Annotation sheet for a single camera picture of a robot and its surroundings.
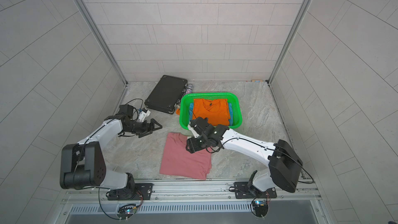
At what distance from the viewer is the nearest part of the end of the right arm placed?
56 centimetres

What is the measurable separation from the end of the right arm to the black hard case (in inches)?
14.3

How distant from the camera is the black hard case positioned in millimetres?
986
